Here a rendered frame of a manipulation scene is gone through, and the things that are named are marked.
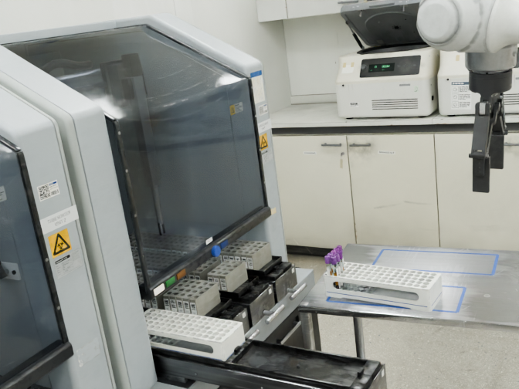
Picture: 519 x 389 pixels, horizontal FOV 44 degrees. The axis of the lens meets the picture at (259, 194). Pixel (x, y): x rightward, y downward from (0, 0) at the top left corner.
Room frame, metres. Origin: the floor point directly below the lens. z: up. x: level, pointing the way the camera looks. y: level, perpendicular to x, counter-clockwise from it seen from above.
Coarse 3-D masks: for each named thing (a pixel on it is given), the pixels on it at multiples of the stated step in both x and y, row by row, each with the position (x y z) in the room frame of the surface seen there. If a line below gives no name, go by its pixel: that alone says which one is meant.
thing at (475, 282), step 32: (352, 256) 1.84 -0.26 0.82; (384, 256) 1.80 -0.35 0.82; (416, 256) 1.77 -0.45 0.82; (448, 256) 1.74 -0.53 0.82; (480, 256) 1.71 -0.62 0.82; (512, 256) 1.68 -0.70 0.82; (320, 288) 1.64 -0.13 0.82; (448, 288) 1.54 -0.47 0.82; (480, 288) 1.51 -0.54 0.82; (512, 288) 1.49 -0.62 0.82; (416, 320) 1.41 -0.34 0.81; (448, 320) 1.38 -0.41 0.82; (480, 320) 1.35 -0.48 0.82; (512, 320) 1.33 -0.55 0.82
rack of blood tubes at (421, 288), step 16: (352, 272) 1.58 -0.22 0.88; (368, 272) 1.58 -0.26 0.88; (384, 272) 1.55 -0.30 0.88; (400, 272) 1.54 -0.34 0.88; (416, 272) 1.53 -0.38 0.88; (432, 272) 1.51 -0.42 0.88; (352, 288) 1.57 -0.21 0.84; (368, 288) 1.56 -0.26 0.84; (384, 288) 1.58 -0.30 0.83; (400, 288) 1.46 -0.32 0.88; (416, 288) 1.44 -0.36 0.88; (432, 288) 1.44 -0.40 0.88; (400, 304) 1.47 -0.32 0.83; (416, 304) 1.44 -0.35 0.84
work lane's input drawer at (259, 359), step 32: (160, 352) 1.42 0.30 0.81; (256, 352) 1.37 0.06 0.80; (288, 352) 1.35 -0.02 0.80; (320, 352) 1.31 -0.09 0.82; (224, 384) 1.31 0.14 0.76; (256, 384) 1.27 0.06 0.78; (288, 384) 1.22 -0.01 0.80; (320, 384) 1.19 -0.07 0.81; (352, 384) 1.17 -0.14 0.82; (384, 384) 1.23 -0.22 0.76
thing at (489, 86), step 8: (472, 72) 1.17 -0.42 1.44; (504, 72) 1.13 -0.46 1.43; (512, 72) 1.14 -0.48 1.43; (472, 80) 1.15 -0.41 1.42; (480, 80) 1.14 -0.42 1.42; (488, 80) 1.13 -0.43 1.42; (496, 80) 1.13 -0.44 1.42; (504, 80) 1.13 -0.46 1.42; (472, 88) 1.15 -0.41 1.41; (480, 88) 1.14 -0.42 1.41; (488, 88) 1.13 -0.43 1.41; (496, 88) 1.13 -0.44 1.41; (504, 88) 1.13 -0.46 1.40; (480, 96) 1.14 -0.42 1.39; (488, 96) 1.13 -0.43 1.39; (496, 96) 1.16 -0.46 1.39
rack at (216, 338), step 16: (160, 320) 1.50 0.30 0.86; (176, 320) 1.47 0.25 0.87; (192, 320) 1.46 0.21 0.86; (208, 320) 1.46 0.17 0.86; (224, 320) 1.44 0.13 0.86; (160, 336) 1.48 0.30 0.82; (176, 336) 1.40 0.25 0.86; (192, 336) 1.38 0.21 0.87; (208, 336) 1.38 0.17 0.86; (224, 336) 1.36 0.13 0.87; (240, 336) 1.40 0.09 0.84; (192, 352) 1.38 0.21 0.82; (208, 352) 1.39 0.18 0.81; (224, 352) 1.33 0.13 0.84
